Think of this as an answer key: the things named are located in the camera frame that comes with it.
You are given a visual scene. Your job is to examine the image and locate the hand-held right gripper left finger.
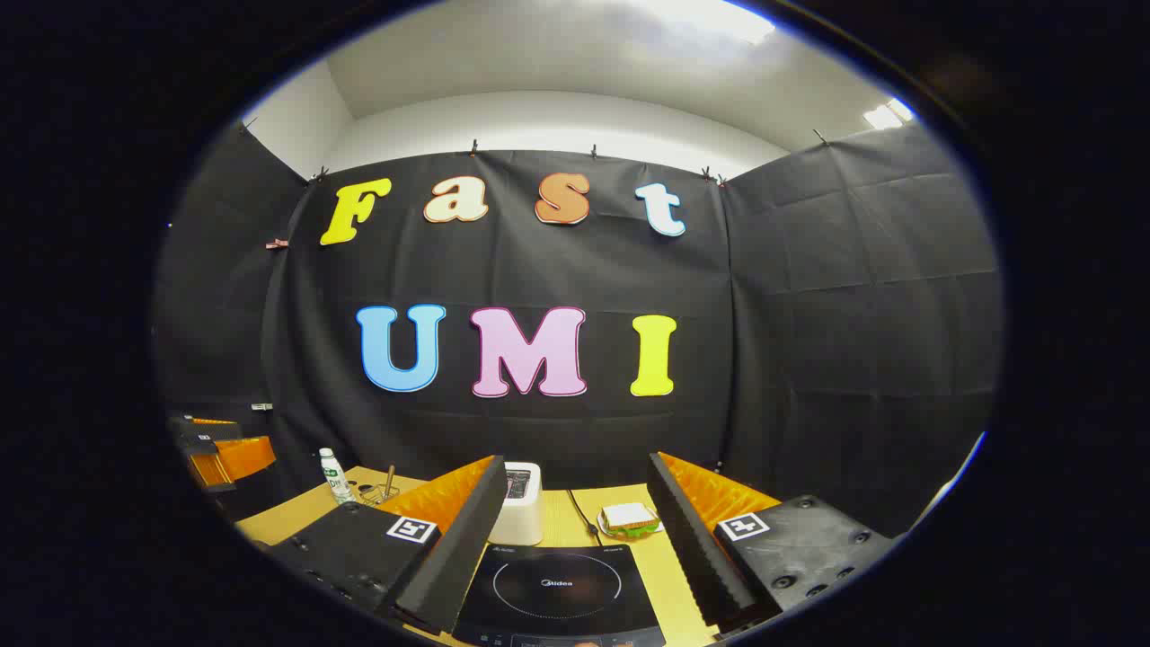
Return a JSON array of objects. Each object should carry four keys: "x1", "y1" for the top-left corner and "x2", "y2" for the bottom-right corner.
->
[{"x1": 270, "y1": 456, "x2": 509, "y2": 634}]

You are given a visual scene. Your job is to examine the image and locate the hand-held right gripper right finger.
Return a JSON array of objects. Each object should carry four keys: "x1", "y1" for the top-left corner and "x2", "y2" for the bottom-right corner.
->
[{"x1": 647, "y1": 451, "x2": 895, "y2": 634}]

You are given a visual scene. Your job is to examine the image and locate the black induction cooktop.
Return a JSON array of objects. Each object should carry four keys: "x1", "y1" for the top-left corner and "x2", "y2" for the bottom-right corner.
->
[{"x1": 452, "y1": 544, "x2": 668, "y2": 647}]

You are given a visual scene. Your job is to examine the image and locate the white toaster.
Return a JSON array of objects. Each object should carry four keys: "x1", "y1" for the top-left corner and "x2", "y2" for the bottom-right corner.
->
[{"x1": 490, "y1": 462, "x2": 544, "y2": 546}]

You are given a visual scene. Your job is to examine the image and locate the sandwich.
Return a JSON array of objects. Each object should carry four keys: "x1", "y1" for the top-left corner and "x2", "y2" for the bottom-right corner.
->
[{"x1": 602, "y1": 503, "x2": 661, "y2": 536}]

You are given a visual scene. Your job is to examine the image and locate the white green-label plastic bottle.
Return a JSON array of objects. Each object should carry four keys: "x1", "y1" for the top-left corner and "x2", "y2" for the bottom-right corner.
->
[{"x1": 319, "y1": 448, "x2": 356, "y2": 506}]

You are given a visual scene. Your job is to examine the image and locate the black backdrop cloth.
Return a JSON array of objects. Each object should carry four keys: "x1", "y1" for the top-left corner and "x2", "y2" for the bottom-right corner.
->
[{"x1": 153, "y1": 121, "x2": 1003, "y2": 540}]

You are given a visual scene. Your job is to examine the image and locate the black power cable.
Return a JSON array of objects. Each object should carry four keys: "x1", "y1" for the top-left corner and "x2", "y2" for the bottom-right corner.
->
[{"x1": 566, "y1": 490, "x2": 605, "y2": 547}]

